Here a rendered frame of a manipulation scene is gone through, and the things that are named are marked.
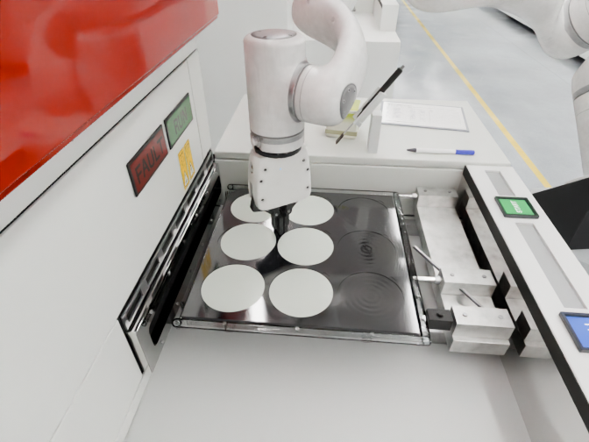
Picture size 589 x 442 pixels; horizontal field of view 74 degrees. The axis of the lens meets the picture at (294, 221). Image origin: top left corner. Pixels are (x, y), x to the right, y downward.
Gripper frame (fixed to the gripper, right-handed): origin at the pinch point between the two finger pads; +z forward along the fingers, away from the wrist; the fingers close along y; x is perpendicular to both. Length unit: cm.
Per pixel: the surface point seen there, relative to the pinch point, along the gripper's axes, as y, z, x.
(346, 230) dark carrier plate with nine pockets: 11.1, 2.3, -5.4
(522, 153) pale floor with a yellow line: 239, 93, 101
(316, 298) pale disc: -1.9, 2.4, -17.3
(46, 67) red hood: -25.5, -35.7, -19.3
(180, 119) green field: -12.5, -17.8, 10.8
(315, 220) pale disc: 7.3, 2.4, -0.2
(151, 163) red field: -19.3, -17.0, -0.3
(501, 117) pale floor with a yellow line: 278, 93, 153
